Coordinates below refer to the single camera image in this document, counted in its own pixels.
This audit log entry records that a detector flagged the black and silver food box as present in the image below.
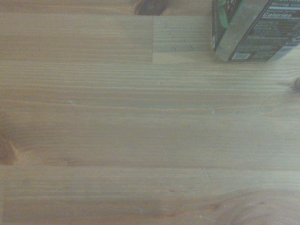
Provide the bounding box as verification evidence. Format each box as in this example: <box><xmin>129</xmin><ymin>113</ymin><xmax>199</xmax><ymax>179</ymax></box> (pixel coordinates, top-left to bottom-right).
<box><xmin>211</xmin><ymin>0</ymin><xmax>300</xmax><ymax>63</ymax></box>

